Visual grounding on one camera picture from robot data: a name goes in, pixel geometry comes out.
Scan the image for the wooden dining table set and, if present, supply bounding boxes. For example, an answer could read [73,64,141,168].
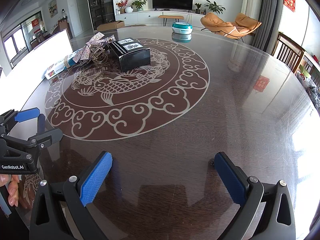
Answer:
[29,18,73,49]

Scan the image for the wooden dining chair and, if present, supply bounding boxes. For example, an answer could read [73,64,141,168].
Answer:
[272,32,305,74]

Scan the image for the framed wall painting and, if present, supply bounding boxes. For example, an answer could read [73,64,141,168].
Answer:
[48,0,57,18]

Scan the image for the green potted plant right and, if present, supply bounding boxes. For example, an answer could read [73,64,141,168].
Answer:
[204,0,226,14]

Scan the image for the green potted plant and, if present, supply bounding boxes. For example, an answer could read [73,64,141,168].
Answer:
[131,0,147,11]
[204,0,226,14]

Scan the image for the wooden bench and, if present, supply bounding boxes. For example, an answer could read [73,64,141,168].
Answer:
[158,15,184,27]

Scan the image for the white cardboard storage box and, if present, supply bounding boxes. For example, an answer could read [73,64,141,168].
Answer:
[1,30,73,114]

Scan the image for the teal white round container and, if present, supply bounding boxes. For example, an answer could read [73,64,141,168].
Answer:
[171,22,193,35]

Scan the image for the white round vase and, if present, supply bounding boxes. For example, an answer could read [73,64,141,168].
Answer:
[125,6,133,13]

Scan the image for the green potted plant left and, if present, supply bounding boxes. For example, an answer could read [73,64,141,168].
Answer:
[131,0,147,11]

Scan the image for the blue white toothpaste box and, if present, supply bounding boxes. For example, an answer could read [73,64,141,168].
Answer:
[44,49,80,80]

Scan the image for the brown cardboard box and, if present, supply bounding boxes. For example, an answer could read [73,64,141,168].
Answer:
[97,21,125,32]

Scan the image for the black rectangular box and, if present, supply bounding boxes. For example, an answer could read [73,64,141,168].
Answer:
[108,38,151,73]

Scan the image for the small potted plant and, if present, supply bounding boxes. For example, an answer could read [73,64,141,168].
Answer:
[194,3,202,14]

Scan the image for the white tv cabinet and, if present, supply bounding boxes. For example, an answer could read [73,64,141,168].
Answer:
[116,10,204,29]

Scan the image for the dark glass display cabinet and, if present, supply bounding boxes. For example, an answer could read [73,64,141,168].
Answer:
[88,0,115,31]

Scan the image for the grey curtain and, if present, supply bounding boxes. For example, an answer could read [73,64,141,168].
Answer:
[252,0,283,54]

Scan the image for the person's left hand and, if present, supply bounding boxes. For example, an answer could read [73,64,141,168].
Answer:
[0,174,28,209]

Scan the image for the silver glitter bow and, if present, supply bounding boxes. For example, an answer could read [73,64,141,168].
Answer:
[73,32,116,63]

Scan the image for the red wall hanging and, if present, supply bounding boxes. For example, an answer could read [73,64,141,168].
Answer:
[283,0,296,12]

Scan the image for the red flower bouquet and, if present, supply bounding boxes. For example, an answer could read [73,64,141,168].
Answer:
[116,0,129,14]

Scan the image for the orange lounge chair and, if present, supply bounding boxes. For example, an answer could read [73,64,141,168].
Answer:
[200,12,262,40]

